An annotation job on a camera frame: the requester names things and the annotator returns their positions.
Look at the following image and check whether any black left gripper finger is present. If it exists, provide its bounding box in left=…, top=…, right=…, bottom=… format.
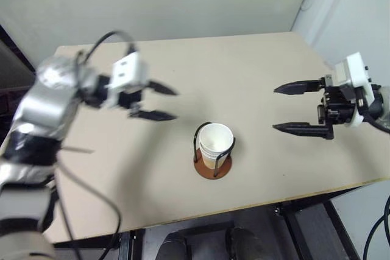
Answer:
left=129, top=108, right=179, bottom=122
left=147, top=80, right=179, bottom=96

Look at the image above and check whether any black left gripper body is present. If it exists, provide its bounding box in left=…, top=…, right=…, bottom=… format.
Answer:
left=116, top=87, right=144, bottom=118

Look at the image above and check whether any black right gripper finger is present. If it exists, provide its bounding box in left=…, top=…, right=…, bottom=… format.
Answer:
left=272, top=78, right=324, bottom=96
left=271, top=121, right=335, bottom=141

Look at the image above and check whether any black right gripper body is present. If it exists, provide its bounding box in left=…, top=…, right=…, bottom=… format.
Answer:
left=316, top=74, right=364, bottom=127

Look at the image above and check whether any white paper cup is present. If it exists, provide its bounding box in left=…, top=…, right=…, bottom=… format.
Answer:
left=200, top=152, right=229, bottom=170
left=197, top=122, right=235, bottom=155
left=199, top=147, right=231, bottom=160

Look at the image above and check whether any dark cabinet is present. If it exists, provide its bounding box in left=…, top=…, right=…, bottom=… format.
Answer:
left=0, top=24, right=37, bottom=121

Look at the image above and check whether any dark rounded shape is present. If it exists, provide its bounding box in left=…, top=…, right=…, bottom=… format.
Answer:
left=225, top=226, right=272, bottom=260
left=155, top=230, right=227, bottom=260

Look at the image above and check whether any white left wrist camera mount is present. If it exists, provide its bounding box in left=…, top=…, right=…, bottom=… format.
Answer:
left=107, top=52, right=149, bottom=109

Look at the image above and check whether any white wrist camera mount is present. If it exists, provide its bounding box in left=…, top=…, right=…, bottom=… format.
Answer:
left=334, top=52, right=378, bottom=128
left=107, top=52, right=149, bottom=109

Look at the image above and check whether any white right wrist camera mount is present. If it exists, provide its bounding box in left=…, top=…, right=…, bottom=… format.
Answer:
left=334, top=52, right=378, bottom=128

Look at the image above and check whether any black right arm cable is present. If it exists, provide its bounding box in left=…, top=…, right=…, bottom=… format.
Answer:
left=367, top=113, right=390, bottom=135

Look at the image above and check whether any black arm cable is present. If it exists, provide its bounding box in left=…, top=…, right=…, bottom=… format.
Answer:
left=367, top=113, right=390, bottom=135
left=79, top=30, right=138, bottom=63

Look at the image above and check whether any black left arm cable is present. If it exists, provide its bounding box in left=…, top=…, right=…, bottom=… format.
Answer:
left=79, top=30, right=138, bottom=63

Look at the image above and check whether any black table frame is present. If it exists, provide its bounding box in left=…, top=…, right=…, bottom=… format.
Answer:
left=53, top=191, right=390, bottom=260

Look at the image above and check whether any black wire cup holder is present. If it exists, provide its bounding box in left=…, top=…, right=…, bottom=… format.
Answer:
left=193, top=121, right=238, bottom=180

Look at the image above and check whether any grey left arm cable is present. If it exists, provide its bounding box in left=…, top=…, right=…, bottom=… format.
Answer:
left=54, top=158, right=122, bottom=260

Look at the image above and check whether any black floor cable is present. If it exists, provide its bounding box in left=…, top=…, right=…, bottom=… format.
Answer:
left=363, top=194, right=390, bottom=260

